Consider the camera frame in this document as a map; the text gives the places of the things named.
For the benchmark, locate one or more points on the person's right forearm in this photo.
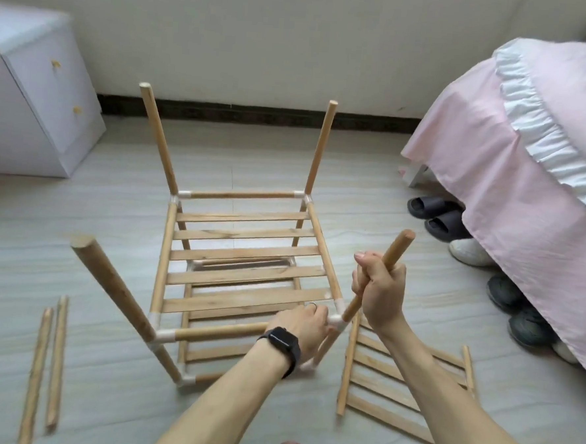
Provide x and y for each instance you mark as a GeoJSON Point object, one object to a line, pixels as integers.
{"type": "Point", "coordinates": [450, 407]}

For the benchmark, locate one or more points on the person's left forearm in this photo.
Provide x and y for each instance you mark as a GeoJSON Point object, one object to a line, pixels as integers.
{"type": "Point", "coordinates": [217, 408]}

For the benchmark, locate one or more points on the single white connector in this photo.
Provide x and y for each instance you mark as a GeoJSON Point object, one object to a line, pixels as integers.
{"type": "Point", "coordinates": [184, 194]}
{"type": "Point", "coordinates": [186, 379]}
{"type": "Point", "coordinates": [162, 334]}
{"type": "Point", "coordinates": [336, 321]}
{"type": "Point", "coordinates": [303, 194]}

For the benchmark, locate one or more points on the person's right hand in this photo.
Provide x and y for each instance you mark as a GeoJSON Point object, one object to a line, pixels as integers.
{"type": "Point", "coordinates": [380, 292]}

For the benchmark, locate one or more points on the white shoe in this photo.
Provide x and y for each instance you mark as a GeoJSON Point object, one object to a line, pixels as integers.
{"type": "Point", "coordinates": [472, 252]}
{"type": "Point", "coordinates": [565, 351]}

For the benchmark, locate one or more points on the black smartwatch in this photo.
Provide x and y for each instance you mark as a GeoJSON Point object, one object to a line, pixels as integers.
{"type": "Point", "coordinates": [283, 346]}

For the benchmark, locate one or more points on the pink ruffled bed skirt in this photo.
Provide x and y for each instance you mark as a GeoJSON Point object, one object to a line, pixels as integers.
{"type": "Point", "coordinates": [534, 175]}

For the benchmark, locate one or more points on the white box cabinet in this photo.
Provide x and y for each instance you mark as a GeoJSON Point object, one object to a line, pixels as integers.
{"type": "Point", "coordinates": [33, 94]}

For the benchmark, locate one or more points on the white bed leg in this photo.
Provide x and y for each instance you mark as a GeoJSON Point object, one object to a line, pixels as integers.
{"type": "Point", "coordinates": [416, 173]}

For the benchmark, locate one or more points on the black slipper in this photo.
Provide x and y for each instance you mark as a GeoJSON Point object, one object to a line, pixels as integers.
{"type": "Point", "coordinates": [433, 206]}
{"type": "Point", "coordinates": [449, 227]}

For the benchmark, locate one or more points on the dark shoe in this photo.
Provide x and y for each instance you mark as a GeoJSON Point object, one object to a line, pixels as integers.
{"type": "Point", "coordinates": [532, 327]}
{"type": "Point", "coordinates": [507, 293]}

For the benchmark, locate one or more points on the person's left hand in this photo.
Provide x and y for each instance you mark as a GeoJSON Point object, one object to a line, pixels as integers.
{"type": "Point", "coordinates": [301, 329]}

